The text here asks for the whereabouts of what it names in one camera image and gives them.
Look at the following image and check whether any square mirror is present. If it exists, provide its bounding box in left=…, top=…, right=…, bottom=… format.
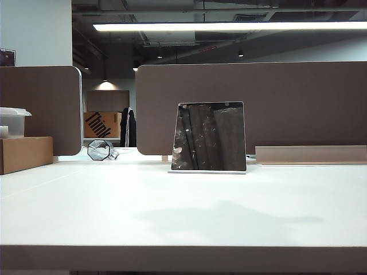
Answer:
left=167, top=100, right=248, bottom=175

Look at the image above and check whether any black hanging jacket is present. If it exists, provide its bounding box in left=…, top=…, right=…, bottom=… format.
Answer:
left=119, top=107, right=137, bottom=148

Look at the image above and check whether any cardboard box with Think print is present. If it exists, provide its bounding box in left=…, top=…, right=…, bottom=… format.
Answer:
left=83, top=111, right=122, bottom=139

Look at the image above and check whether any distant brown partition panel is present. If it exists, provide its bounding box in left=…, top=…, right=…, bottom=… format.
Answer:
left=86, top=90, right=131, bottom=113

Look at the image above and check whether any long linear ceiling light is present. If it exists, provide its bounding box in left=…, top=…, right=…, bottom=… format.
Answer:
left=92, top=21, right=367, bottom=32

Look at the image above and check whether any tan angled desk ledge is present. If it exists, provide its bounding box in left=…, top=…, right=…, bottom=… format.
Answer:
left=254, top=145, right=367, bottom=166

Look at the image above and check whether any brown desk partition rounded corner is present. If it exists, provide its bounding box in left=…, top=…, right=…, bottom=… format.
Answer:
left=0, top=65, right=83, bottom=156

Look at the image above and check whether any plain brown cardboard box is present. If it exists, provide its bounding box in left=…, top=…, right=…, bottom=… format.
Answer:
left=0, top=136, right=54, bottom=175

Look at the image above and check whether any translucent plastic container with lid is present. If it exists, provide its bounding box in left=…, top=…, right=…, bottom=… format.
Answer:
left=0, top=107, right=33, bottom=139

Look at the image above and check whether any octagonal glass terrarium black frame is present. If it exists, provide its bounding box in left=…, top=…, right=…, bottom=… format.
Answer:
left=87, top=139, right=120, bottom=162

